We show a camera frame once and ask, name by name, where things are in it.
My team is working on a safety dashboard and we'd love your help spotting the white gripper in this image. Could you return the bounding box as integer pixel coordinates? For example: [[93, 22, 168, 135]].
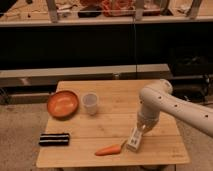
[[137, 112, 158, 134]]

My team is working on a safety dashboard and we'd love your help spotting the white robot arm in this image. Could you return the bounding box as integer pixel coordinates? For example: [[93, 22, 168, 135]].
[[137, 79, 213, 137]]

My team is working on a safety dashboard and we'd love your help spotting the orange carrot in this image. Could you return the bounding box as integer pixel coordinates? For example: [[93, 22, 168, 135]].
[[95, 142, 125, 156]]

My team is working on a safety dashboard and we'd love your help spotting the wooden table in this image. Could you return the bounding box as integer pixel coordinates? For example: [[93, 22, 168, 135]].
[[37, 80, 189, 168]]

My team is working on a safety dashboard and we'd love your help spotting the translucent plastic cup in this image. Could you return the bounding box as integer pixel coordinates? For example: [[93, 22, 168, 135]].
[[82, 92, 98, 115]]

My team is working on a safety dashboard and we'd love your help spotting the black equipment box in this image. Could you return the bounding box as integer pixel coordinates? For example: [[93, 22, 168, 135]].
[[168, 46, 213, 76]]

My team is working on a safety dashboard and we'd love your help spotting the orange bowl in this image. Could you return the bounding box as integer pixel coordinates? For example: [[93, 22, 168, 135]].
[[47, 90, 79, 118]]

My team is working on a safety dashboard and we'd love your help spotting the black striped sponge block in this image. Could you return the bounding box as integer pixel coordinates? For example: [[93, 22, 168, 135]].
[[39, 133, 70, 146]]

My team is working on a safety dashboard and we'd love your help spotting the red object on shelf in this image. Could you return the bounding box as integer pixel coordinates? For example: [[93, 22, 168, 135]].
[[101, 0, 135, 17]]

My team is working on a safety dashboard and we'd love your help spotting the grey metal shelf beam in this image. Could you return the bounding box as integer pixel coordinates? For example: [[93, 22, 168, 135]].
[[0, 64, 172, 87]]

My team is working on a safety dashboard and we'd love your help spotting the black hanging cable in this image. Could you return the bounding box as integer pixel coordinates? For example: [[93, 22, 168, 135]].
[[132, 0, 139, 80]]

